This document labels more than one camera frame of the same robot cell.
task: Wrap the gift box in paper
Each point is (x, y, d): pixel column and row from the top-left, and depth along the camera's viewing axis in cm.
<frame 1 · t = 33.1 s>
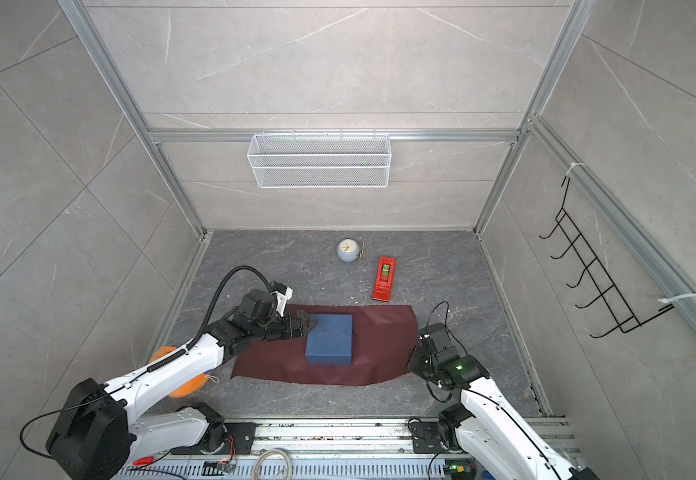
left hand: (308, 318, 82), fingers open
right hand: (409, 357, 83), fingers closed
dark red wrapping paper: (383, 341, 97), on the table
red tape dispenser: (384, 278, 101), point 6 cm above the table
small round white clock: (348, 250, 112), point 3 cm above the table

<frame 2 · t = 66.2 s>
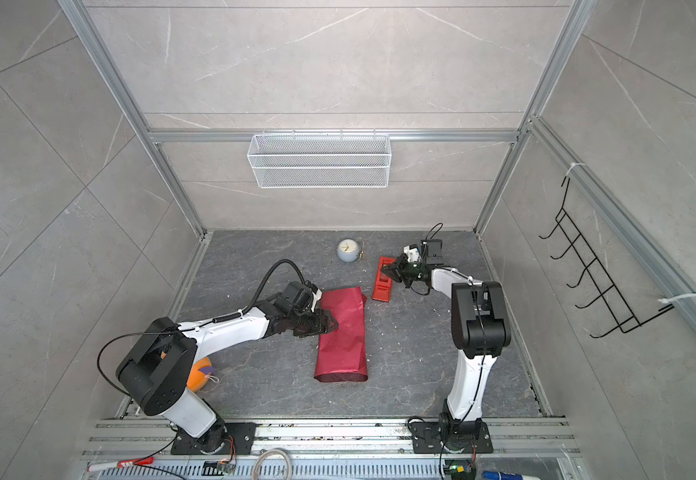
left hand: (331, 320, 88), fingers open
right hand: (380, 265, 97), fingers closed
dark red wrapping paper: (342, 353, 82), point 8 cm above the table
the other named things where they were.

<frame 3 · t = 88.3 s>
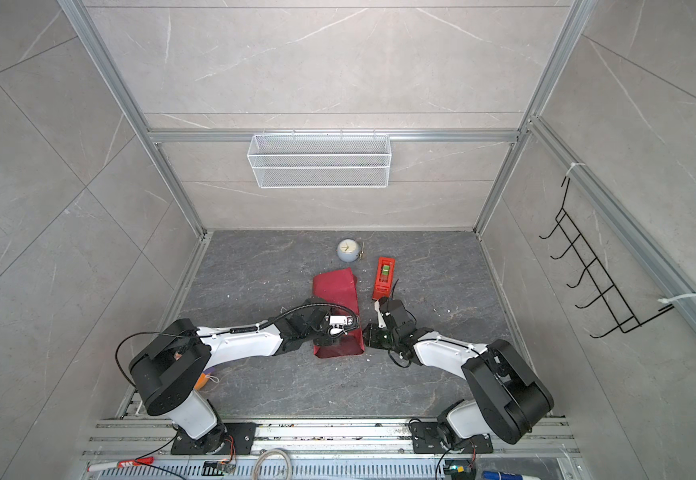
left hand: (336, 309, 90), fingers open
right hand: (363, 332, 90), fingers open
dark red wrapping paper: (341, 288, 97), point 7 cm above the table
the other named things where they were.

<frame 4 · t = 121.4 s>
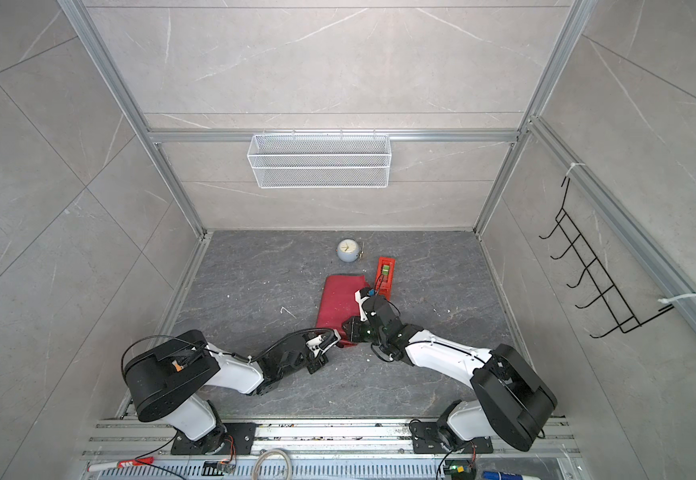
left hand: (330, 334, 88), fingers closed
right hand: (343, 323, 85), fingers open
dark red wrapping paper: (340, 304, 92), point 8 cm above the table
the other named things where they were.

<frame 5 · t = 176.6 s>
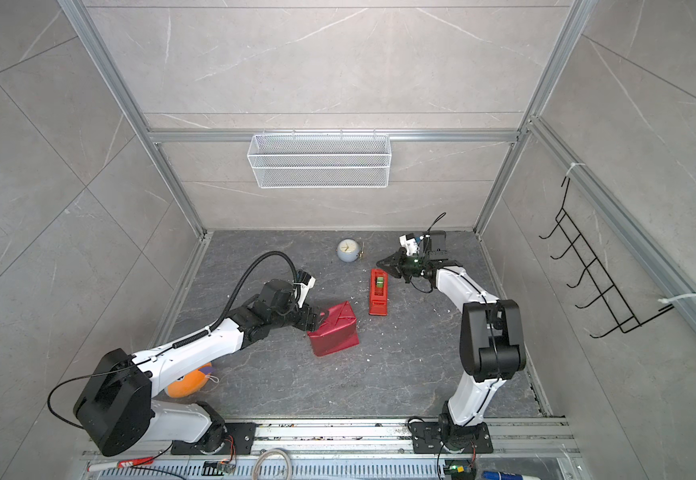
left hand: (319, 304, 84), fingers open
right hand: (376, 261, 89), fingers closed
dark red wrapping paper: (338, 333, 81), point 12 cm above the table
red tape dispenser: (378, 292, 99), point 5 cm above the table
the other named things where they were.

